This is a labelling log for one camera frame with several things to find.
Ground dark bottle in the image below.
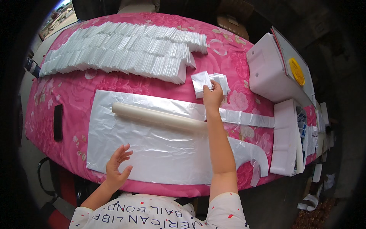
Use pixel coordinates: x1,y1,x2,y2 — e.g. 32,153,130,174
25,57,41,78

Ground person's right hand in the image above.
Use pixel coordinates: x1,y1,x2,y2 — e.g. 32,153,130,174
202,80,225,111

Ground flat white plastic bag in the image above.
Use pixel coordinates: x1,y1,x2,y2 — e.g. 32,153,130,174
86,89,275,187

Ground brown cardboard box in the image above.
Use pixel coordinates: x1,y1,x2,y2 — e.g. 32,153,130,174
216,0,255,41

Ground black and red chair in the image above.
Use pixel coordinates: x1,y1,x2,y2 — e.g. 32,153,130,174
37,156,86,229

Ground yellow round lid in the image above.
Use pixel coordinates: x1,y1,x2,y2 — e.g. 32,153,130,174
288,57,306,86

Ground pink floral table cloth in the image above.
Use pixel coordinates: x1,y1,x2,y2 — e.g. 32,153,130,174
25,12,318,198

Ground person's left hand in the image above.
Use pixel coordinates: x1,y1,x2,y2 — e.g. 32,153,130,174
106,144,134,190

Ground white strap roll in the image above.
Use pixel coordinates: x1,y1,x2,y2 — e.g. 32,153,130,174
296,193,319,212

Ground black phone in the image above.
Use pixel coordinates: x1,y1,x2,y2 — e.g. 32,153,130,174
53,104,63,141

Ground narrow white foam box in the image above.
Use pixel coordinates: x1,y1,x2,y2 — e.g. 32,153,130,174
269,99,308,177

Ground cream roll tube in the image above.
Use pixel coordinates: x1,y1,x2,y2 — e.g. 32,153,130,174
112,102,209,135

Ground small pile of folded bags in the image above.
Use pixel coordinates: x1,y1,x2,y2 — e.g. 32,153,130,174
209,73,231,96

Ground person's body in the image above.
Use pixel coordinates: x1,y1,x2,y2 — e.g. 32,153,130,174
69,192,250,229

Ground rows of folded plastic bags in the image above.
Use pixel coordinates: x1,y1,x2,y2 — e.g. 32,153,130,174
39,21,208,85

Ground large white foam box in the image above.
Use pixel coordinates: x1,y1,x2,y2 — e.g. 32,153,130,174
246,32,314,108

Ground white plastic bag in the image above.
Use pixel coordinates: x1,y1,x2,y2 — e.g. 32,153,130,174
86,89,275,187
191,71,214,99

